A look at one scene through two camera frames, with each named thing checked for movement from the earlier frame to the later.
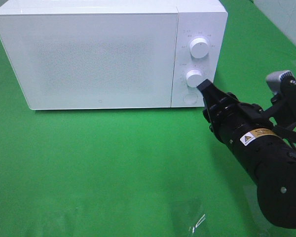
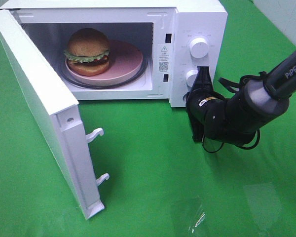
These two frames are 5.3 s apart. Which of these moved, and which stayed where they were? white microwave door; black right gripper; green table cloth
Moved: black right gripper; white microwave door
Stayed: green table cloth
